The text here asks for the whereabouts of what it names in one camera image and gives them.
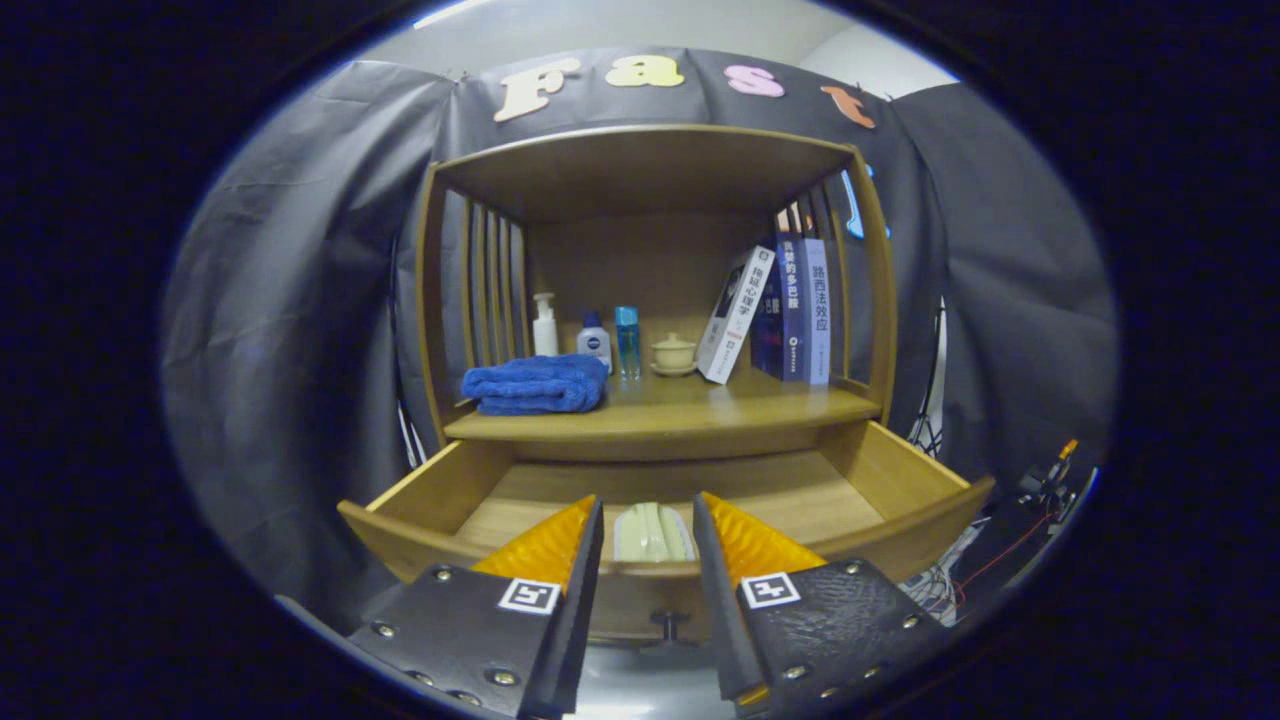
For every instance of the black backdrop cloth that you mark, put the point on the black backdrop cloth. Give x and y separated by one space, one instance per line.
300 280

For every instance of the clear blue bottle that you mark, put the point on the clear blue bottle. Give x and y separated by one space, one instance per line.
627 345

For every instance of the blue folded towel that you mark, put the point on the blue folded towel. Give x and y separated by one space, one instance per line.
535 385

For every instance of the orange and black tool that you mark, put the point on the orange and black tool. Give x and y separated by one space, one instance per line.
1048 478

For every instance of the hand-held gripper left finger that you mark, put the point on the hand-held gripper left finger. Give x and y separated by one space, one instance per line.
575 620

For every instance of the white bottle with blue cap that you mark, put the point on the white bottle with blue cap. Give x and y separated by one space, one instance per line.
595 345

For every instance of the white pump bottle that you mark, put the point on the white pump bottle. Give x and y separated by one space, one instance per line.
545 335

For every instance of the wooden cabinet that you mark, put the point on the wooden cabinet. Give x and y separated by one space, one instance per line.
650 170

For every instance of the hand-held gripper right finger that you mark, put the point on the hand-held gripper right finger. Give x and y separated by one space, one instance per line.
722 610

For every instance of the dark blue book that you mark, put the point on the dark blue book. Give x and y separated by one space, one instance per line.
785 310

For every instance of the wooden drawer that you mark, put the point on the wooden drawer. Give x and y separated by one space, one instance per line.
780 495

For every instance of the light blue book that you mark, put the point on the light blue book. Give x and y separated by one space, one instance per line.
817 310

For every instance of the white book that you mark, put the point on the white book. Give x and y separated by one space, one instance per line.
735 315

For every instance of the beige lidded teacup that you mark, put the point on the beige lidded teacup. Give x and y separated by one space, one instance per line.
673 355

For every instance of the wooden countertop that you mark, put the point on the wooden countertop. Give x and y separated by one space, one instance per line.
700 402

